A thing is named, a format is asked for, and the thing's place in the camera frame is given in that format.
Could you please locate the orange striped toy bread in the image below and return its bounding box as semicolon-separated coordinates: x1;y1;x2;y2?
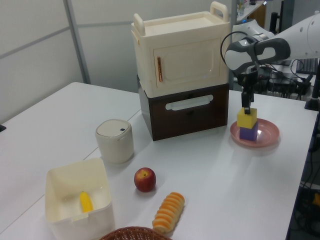
152;191;186;235

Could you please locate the cream plastic toy cabinet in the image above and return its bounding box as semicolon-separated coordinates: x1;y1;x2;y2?
130;0;231;97

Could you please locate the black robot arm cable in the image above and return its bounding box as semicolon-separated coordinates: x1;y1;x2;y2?
219;30;260;72

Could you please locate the yellow toy banana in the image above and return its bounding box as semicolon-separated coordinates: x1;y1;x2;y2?
79;190;94;214

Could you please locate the red apple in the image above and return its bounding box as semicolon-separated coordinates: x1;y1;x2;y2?
133;167;157;193

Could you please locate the black keyboard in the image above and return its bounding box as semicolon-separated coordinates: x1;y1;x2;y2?
295;58;320;75

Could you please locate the brown wicker basket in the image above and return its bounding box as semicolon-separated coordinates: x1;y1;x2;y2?
98;226;173;240

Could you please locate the cream round lidded canister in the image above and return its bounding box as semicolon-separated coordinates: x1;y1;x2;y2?
94;118;135;165

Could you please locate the yellow cube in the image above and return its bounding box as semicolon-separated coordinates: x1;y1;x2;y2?
236;107;258;128

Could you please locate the cream open plastic bin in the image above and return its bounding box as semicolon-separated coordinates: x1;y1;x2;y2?
44;157;115;240

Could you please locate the purple cube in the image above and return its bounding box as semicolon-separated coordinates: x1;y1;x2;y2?
239;122;259;141

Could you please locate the black electronics box with cables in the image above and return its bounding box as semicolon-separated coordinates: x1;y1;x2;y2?
252;66;314;99

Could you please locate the black monitor stand base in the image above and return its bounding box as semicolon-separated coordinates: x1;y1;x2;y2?
272;58;293;67

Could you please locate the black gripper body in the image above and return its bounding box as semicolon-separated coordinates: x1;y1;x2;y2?
236;70;259;95

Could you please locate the pink plate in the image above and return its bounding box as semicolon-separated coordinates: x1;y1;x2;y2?
229;118;280;148

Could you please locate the dark brown drawer box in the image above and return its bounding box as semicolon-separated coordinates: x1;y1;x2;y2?
138;82;230;142

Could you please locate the black desk clamp pole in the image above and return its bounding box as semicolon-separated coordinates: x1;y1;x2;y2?
303;72;320;111

